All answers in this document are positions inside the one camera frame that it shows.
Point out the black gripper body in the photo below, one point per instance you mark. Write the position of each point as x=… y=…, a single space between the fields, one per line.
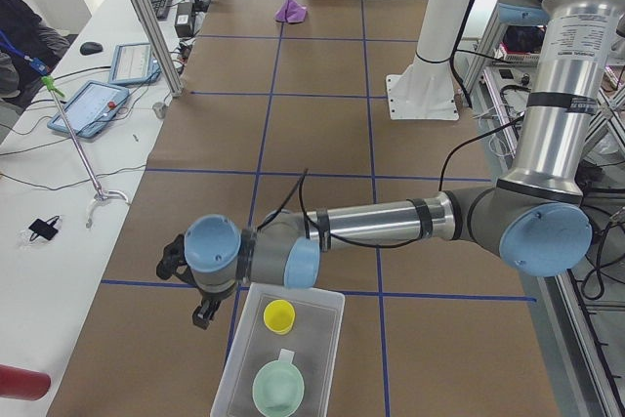
x=211 y=298

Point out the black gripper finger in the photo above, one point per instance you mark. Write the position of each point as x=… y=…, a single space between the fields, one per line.
x=204 y=314

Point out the yellow plastic cup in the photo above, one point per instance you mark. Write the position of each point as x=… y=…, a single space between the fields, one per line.
x=279 y=316

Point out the mint green bowl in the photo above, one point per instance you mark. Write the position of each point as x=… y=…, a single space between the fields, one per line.
x=278 y=389

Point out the purple microfiber cloth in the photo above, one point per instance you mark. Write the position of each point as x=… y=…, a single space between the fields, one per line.
x=291 y=12

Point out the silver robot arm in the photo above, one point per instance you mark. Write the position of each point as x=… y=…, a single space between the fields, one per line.
x=531 y=218

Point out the clear white plastic bin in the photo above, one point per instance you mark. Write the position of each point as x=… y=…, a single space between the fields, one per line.
x=311 y=346

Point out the small black pouch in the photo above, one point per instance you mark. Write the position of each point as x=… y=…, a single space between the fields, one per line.
x=45 y=229

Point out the red cylinder bottle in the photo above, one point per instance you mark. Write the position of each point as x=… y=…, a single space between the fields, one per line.
x=23 y=384

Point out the near blue teach pendant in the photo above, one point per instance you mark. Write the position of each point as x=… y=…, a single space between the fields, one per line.
x=93 y=106

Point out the blue teach pendant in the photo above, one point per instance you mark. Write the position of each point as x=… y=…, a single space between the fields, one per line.
x=133 y=64
x=93 y=106

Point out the far blue teach pendant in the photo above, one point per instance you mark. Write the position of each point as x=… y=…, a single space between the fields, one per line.
x=133 y=64

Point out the green tipped reacher stick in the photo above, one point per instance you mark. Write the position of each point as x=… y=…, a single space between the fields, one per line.
x=102 y=196

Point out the black power adapter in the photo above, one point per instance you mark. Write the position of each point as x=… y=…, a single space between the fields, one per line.
x=185 y=20

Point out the black computer mouse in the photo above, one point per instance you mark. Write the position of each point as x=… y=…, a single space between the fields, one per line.
x=90 y=48

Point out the seated person dark clothes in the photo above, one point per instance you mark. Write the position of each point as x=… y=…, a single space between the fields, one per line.
x=25 y=37

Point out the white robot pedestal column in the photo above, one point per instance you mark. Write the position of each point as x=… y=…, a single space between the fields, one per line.
x=425 y=90

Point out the aluminium frame post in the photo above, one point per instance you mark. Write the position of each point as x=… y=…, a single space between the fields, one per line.
x=149 y=22

